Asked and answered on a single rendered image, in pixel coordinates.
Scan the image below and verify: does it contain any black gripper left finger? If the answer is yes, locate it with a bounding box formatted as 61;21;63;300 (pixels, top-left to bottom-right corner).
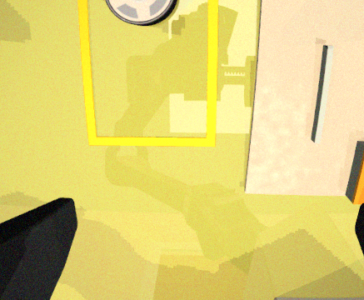
0;197;77;300

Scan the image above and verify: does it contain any yellow rectangular outline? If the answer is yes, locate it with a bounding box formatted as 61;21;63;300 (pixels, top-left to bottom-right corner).
78;0;218;147

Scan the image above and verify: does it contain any black wheel with grey hub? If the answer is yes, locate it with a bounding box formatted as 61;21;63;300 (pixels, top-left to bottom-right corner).
105;0;177;27

